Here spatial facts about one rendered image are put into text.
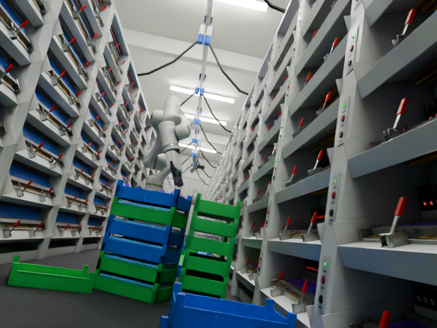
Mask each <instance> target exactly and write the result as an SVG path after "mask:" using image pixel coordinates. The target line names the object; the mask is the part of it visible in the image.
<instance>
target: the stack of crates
mask: <svg viewBox="0 0 437 328"><path fill-rule="evenodd" d="M201 195H202V194H201V193H197V195H196V200H195V203H194V209H193V213H192V219H191V224H190V228H189V235H188V238H187V244H186V248H185V254H184V257H183V263H182V267H181V273H180V276H179V282H180V283H181V290H180V292H185V293H189V294H196V295H203V296H207V297H214V298H219V299H225V296H226V290H227V286H228V279H229V275H230V268H231V264H232V256H233V250H234V245H235V239H236V234H237V227H238V223H239V216H240V212H241V205H242V202H241V201H237V205H236V206H232V205H228V204H222V203H218V202H212V201H208V200H202V199H201ZM197 215H199V216H202V217H208V218H212V219H218V220H222V221H227V223H221V222H218V221H212V220H208V219H202V218H198V217H197ZM232 221H233V224H232V225H231V222H232ZM194 231H196V232H202V233H206V234H212V235H216V236H222V237H224V240H223V242H222V241H216V240H212V239H206V238H199V237H196V236H193V234H194ZM228 238H230V243H228ZM191 249H192V250H195V251H202V252H205V253H212V254H218V255H220V258H218V257H214V256H208V255H204V254H198V253H191V252H190V250H191ZM225 256H227V260H225V259H224V257H225ZM223 276H224V278H223Z"/></svg>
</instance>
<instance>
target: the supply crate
mask: <svg viewBox="0 0 437 328"><path fill-rule="evenodd" d="M123 184H124V181H123V180H118V183H117V186H116V191H115V194H114V197H118V198H120V199H123V200H127V201H130V202H134V203H138V204H145V205H149V206H157V207H160V208H168V209H170V208H171V207H175V208H176V210H177V211H181V212H190V208H191V202H192V196H190V195H188V197H187V199H186V198H183V197H181V196H180V195H179V193H180V189H175V190H174V194H171V193H164V192H159V191H151V190H147V189H141V188H140V187H136V188H135V187H128V186H123Z"/></svg>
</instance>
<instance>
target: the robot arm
mask: <svg viewBox="0 0 437 328"><path fill-rule="evenodd" d="M150 123H151V125H152V127H153V129H154V130H155V131H156V132H157V137H156V140H155V144H154V145H153V146H152V147H151V148H150V149H149V150H148V151H147V152H146V153H145V154H144V156H143V158H142V164H143V165H144V166H145V167H146V168H148V169H154V170H159V171H161V172H160V173H159V174H154V175H151V176H148V177H147V179H146V184H145V188H144V189H147V190H151V191H155V190H157V191H159V192H161V190H162V189H163V183H164V180H165V178H166V177H167V176H168V175H169V174H170V173H172V177H173V180H174V185H176V186H177V187H181V186H184V185H183V179H182V172H183V169H182V166H181V161H180V158H179V151H180V147H179V141H181V140H184V139H186V138H188V137H190V135H191V125H190V123H189V121H188V120H187V117H186V115H185V113H184V112H183V111H182V110H181V109H180V101H179V99H178V98H177V97H176V96H169V97H168V98H167V99H166V101H165V106H164V110H155V111H154V112H152V114H151V116H150ZM163 153H164V154H163Z"/></svg>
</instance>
